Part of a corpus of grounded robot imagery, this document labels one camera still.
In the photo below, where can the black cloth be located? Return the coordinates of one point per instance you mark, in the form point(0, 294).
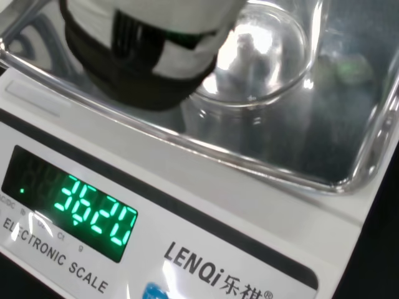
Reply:
point(374, 249)

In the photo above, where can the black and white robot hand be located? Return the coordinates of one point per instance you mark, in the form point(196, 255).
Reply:
point(131, 68)

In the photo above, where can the white electronic balance steel pan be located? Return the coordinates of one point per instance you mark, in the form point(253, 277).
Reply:
point(199, 199)

